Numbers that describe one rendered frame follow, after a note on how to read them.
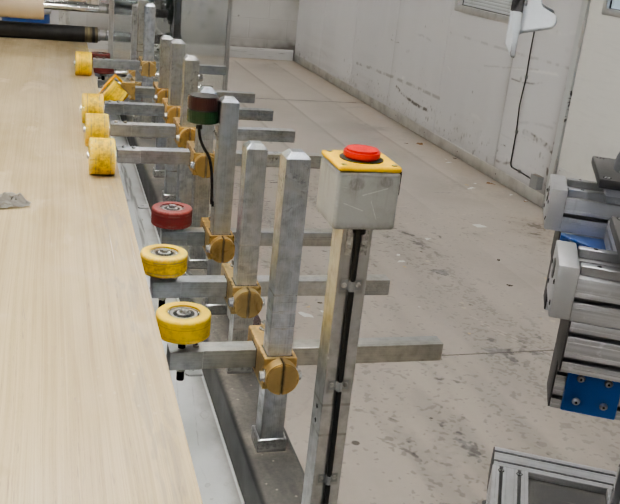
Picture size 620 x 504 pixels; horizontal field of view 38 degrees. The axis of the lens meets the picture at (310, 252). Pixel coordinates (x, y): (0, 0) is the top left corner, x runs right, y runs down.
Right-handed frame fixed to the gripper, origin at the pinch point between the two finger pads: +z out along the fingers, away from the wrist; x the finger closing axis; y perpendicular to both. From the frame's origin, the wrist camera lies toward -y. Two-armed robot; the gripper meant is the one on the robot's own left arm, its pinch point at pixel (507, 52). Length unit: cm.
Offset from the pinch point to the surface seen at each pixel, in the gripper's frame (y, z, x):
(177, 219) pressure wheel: -57, 42, 29
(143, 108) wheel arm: -94, 37, 97
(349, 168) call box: -13.6, 9.8, -37.8
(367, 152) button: -12.4, 8.5, -35.1
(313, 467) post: -14, 47, -36
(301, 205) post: -23.9, 22.7, -11.8
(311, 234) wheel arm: -33, 46, 45
